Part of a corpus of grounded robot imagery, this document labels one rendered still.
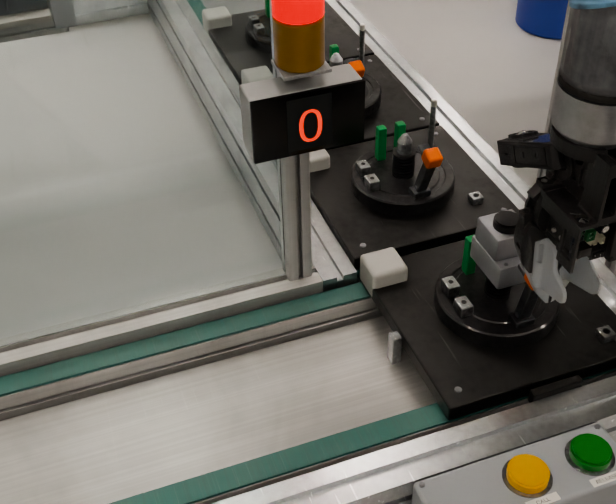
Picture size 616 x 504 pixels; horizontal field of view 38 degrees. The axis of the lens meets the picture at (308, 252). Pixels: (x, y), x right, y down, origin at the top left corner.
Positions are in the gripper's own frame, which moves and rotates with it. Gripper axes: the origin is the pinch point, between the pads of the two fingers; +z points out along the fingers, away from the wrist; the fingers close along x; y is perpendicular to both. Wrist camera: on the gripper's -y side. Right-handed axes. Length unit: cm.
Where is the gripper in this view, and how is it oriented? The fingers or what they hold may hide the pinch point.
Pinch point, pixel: (545, 286)
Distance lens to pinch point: 93.3
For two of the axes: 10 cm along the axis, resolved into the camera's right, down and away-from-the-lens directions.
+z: 0.2, 7.7, 6.4
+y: 3.5, 5.9, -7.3
